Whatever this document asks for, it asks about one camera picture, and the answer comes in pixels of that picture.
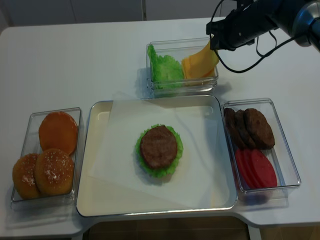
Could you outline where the middle red tomato slice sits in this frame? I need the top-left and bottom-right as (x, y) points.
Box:
(242, 149), (261, 189)

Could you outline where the left brown meat patty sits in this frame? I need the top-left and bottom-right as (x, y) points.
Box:
(223, 108), (248, 149)

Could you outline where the middle brown meat patty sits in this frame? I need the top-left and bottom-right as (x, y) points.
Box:
(234, 110), (256, 149)

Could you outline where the yellow cheese slice stack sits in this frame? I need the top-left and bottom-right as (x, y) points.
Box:
(181, 56), (215, 79)

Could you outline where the white parchment paper sheet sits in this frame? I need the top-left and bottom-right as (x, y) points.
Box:
(89, 96), (237, 212)

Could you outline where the smooth orange bun half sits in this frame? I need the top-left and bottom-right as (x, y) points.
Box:
(38, 111), (78, 156)

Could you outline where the clear lettuce and cheese container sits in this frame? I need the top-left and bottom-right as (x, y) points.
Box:
(146, 37), (219, 98)

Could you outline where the brown meat patty on burger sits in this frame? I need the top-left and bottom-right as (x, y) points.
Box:
(139, 125), (178, 170)

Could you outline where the right brown meat patty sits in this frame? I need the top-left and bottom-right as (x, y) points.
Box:
(244, 108), (275, 150)

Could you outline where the cream serving tray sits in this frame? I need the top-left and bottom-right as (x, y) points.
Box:
(76, 94), (238, 218)

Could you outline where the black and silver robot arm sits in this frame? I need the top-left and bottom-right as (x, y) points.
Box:
(206, 0), (320, 51)

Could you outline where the sesame bun top left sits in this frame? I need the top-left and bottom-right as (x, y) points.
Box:
(12, 153), (41, 200)

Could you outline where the red tomato slice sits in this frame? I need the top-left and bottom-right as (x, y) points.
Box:
(242, 149), (261, 189)
(235, 148), (255, 189)
(250, 149), (277, 188)

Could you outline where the left red tomato slice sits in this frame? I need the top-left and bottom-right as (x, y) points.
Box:
(235, 148), (255, 189)

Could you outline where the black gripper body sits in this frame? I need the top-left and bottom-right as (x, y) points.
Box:
(206, 6), (278, 51)

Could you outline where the black camera cable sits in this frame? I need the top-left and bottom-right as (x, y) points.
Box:
(210, 0), (305, 74)

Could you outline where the sesame bun top right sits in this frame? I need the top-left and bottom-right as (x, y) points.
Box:
(34, 148), (75, 196)

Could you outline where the sesame bun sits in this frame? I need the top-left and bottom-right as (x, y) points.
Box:
(12, 153), (41, 200)
(34, 148), (75, 196)

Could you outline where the clear patty and tomato container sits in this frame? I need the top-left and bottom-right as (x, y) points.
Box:
(221, 98), (301, 206)

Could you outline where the clear bun container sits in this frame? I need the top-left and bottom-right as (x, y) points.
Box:
(10, 107), (84, 210)

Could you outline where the green lettuce in container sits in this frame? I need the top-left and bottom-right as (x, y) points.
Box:
(147, 44), (184, 90)

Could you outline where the right red tomato slice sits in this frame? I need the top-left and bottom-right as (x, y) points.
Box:
(250, 149), (277, 188)

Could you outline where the green lettuce leaf on burger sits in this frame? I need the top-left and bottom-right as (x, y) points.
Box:
(135, 124), (184, 178)

